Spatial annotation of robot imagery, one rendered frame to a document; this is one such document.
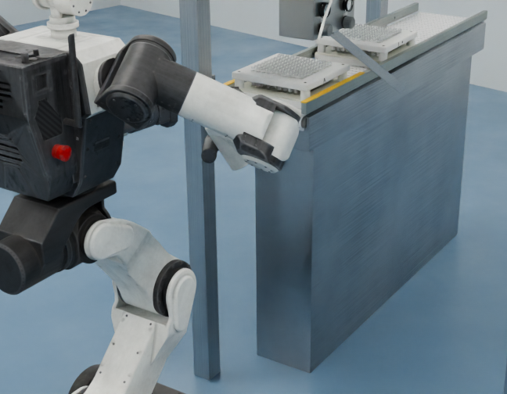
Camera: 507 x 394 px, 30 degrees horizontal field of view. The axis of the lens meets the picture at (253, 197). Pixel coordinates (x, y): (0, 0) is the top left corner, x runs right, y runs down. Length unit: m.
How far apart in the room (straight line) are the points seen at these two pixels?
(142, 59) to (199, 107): 0.14
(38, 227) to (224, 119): 0.45
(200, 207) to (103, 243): 0.73
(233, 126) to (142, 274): 0.58
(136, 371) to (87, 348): 0.89
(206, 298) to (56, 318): 0.73
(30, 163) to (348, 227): 1.39
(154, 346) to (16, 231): 0.54
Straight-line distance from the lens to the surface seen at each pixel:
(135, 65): 1.80
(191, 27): 2.59
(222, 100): 1.80
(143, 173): 4.60
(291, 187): 2.80
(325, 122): 2.66
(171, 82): 1.80
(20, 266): 1.95
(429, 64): 3.26
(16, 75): 1.80
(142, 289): 2.28
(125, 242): 2.12
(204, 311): 2.90
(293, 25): 2.48
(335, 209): 2.92
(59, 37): 1.97
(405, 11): 3.70
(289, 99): 2.61
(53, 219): 1.97
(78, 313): 3.43
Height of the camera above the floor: 1.69
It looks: 23 degrees down
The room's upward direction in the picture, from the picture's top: 1 degrees counter-clockwise
